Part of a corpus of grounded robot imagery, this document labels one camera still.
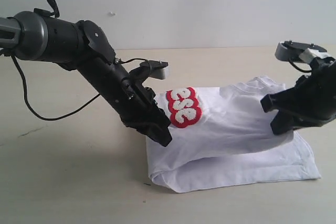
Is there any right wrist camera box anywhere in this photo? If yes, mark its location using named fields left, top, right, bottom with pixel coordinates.
left=275, top=40, right=332, bottom=65

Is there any white t-shirt red lettering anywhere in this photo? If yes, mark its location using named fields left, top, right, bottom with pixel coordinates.
left=146, top=76, right=321, bottom=193

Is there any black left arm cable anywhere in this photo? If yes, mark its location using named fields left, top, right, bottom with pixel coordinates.
left=0, top=0, right=153, bottom=121

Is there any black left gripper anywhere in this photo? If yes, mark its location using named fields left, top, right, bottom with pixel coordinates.
left=112, top=66, right=172, bottom=147

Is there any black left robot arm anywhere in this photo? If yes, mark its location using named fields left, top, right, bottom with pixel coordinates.
left=1, top=10, right=172, bottom=146

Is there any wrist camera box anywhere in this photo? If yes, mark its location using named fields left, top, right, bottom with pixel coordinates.
left=275, top=40, right=332, bottom=65
left=140, top=60, right=170, bottom=80

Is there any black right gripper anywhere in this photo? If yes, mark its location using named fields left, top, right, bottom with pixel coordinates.
left=260, top=62, right=335, bottom=135

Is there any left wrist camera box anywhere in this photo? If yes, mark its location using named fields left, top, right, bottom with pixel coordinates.
left=140, top=60, right=170, bottom=80

